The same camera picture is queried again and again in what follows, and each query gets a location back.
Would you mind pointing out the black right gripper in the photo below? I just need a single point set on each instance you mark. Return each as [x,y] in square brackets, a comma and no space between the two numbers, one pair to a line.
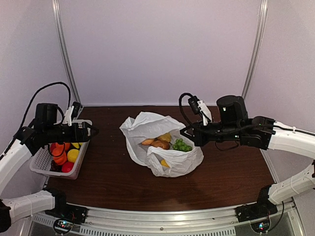
[198,138]

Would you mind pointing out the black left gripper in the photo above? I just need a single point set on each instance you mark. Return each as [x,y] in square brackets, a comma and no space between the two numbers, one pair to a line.
[82,136]

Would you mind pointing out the green fruit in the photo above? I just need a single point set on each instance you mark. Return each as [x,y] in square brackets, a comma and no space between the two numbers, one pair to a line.
[180,145]

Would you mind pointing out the yellow banana bunch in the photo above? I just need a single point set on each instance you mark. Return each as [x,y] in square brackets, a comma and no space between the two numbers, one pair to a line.
[76,145]

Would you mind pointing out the brown kiwi fruit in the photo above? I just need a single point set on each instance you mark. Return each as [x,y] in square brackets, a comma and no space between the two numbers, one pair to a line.
[161,144]

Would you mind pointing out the orange fruit from bag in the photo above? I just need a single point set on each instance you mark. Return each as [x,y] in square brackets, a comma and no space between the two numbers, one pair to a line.
[64,146]

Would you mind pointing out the white plastic bag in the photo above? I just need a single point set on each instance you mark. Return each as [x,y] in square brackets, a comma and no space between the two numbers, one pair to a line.
[149,125]

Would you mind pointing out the yellow orange mango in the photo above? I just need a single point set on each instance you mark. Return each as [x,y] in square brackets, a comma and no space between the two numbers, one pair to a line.
[164,163]

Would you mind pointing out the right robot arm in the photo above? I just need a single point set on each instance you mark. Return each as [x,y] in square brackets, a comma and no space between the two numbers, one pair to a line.
[263,133]

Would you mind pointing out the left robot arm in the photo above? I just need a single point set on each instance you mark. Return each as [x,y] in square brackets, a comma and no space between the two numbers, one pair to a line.
[24,203]

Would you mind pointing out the pale yellow bumpy fruit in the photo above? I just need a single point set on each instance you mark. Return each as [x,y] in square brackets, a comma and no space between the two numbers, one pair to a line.
[165,137]

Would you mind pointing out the yellow fruit lower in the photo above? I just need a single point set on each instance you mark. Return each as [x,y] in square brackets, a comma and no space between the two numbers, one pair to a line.
[72,155]

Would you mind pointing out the peach fruit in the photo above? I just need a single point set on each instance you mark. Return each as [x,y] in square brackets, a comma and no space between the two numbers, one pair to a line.
[147,142]

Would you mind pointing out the red fruit upper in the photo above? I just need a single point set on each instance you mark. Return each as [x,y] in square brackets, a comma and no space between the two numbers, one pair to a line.
[52,147]

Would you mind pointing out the red fruit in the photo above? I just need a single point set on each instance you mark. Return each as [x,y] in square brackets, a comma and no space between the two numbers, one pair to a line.
[52,147]
[67,167]

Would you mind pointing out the red fruit lower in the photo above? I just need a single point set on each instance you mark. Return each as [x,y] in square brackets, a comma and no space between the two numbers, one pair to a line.
[67,167]

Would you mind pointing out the dark purple grapes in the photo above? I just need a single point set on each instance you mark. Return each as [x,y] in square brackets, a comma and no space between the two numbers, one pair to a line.
[55,167]

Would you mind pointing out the white perforated plastic basket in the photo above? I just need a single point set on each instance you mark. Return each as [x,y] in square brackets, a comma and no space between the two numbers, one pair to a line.
[41,161]

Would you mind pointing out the left circuit board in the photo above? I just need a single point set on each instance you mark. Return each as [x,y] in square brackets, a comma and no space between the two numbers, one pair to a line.
[62,226]

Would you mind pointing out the circuit board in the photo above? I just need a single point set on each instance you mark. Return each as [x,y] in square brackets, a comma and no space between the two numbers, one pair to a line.
[260,226]
[62,226]

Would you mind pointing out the right circuit board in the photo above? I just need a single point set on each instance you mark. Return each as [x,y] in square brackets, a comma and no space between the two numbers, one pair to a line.
[260,226]

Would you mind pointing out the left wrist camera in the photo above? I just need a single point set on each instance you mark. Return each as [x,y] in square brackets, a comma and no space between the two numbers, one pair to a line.
[71,113]

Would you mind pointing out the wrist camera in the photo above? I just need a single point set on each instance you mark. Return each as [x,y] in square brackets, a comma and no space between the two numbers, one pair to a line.
[71,113]
[200,108]

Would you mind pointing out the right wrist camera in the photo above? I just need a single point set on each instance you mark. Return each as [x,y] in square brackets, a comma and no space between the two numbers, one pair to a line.
[200,108]

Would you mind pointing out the front aluminium rail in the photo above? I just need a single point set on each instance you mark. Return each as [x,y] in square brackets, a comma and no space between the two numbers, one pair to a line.
[221,221]

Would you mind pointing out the left aluminium frame post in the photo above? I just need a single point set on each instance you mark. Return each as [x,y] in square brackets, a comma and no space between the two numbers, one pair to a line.
[64,51]

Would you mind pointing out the aluminium frame post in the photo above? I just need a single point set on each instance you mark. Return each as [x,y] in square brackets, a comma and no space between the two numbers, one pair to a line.
[64,51]
[260,29]

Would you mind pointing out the right aluminium frame post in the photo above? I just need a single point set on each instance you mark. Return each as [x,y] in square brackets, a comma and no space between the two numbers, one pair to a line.
[260,29]

